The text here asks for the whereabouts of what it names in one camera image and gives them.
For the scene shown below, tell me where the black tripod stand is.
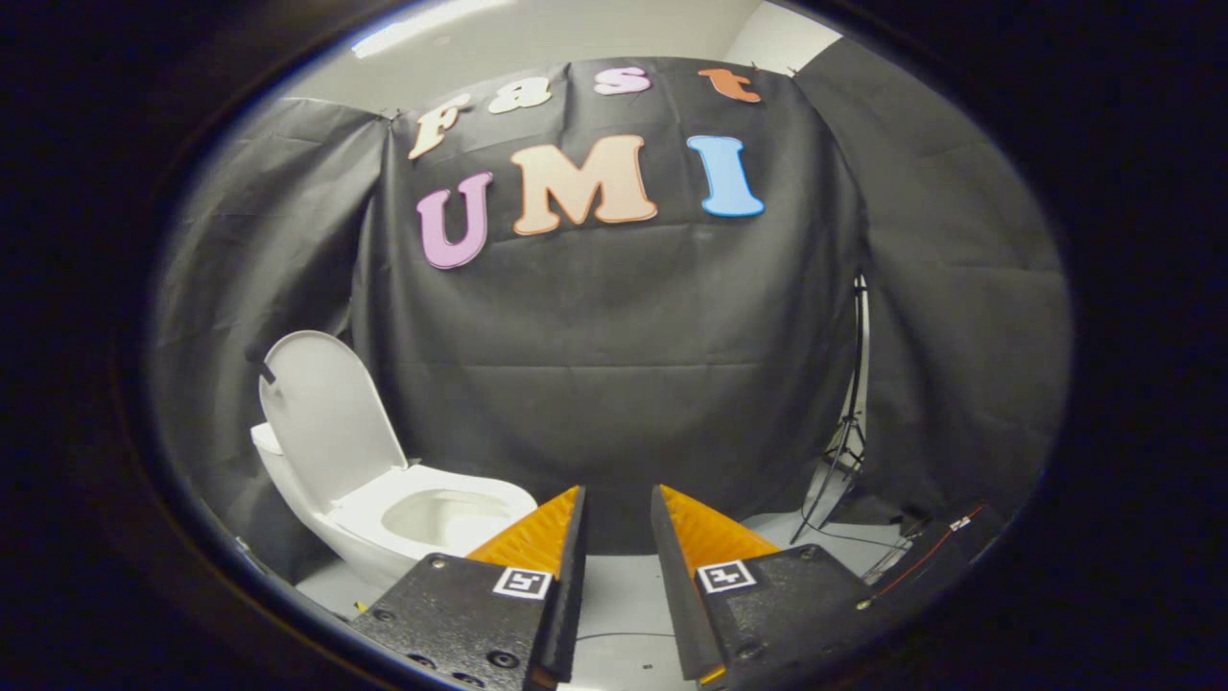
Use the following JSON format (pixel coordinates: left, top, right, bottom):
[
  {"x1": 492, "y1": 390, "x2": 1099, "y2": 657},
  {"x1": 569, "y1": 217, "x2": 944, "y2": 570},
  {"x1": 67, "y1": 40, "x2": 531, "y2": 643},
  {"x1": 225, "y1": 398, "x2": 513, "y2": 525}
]
[{"x1": 791, "y1": 276, "x2": 870, "y2": 544}]

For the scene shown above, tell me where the black board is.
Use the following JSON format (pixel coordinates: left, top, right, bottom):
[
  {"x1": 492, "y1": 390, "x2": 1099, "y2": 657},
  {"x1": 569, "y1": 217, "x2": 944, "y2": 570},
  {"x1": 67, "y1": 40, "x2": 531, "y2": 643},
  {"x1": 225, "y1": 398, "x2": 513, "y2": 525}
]
[{"x1": 862, "y1": 504, "x2": 1004, "y2": 608}]

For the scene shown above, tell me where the thin red cable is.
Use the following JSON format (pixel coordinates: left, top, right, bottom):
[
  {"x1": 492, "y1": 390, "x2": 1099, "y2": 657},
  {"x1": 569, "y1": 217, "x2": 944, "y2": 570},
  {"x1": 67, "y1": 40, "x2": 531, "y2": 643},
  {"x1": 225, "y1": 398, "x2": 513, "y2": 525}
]
[{"x1": 868, "y1": 504, "x2": 989, "y2": 606}]

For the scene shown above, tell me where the white toilet lid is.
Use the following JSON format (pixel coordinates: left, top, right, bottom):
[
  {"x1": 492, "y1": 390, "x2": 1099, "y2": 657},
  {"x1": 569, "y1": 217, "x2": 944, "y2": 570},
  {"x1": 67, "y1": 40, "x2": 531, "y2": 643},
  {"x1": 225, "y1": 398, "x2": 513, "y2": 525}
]
[{"x1": 259, "y1": 330, "x2": 410, "y2": 510}]

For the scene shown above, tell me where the white toilet seat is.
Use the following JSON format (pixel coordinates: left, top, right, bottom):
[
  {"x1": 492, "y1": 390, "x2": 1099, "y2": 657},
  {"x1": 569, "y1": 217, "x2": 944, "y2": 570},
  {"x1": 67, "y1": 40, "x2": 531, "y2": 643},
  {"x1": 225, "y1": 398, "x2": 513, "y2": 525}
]
[{"x1": 331, "y1": 465, "x2": 538, "y2": 560}]

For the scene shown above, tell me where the black backdrop cloth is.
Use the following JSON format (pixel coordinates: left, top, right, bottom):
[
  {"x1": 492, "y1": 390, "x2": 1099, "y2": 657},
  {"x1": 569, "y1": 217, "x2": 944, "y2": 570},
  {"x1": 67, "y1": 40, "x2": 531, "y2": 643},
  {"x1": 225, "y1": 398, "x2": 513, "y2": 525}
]
[{"x1": 152, "y1": 38, "x2": 1073, "y2": 582}]

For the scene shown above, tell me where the white toilet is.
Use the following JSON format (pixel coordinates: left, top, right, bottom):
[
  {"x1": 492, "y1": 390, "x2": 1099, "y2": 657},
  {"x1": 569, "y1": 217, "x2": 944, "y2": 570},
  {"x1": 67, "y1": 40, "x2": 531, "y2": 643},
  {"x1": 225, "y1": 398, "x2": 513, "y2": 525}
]
[{"x1": 251, "y1": 422, "x2": 538, "y2": 588}]

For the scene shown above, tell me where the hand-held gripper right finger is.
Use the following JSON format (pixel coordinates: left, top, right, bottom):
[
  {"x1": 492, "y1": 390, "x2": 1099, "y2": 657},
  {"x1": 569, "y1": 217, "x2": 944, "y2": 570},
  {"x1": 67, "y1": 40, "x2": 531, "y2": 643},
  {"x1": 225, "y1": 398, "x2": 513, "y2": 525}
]
[{"x1": 650, "y1": 484, "x2": 898, "y2": 691}]

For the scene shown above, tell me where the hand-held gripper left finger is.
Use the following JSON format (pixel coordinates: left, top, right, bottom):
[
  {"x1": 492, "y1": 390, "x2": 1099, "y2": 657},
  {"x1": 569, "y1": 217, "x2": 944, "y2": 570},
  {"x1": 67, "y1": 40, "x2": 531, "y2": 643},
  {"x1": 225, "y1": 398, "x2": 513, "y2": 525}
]
[{"x1": 347, "y1": 485, "x2": 588, "y2": 691}]

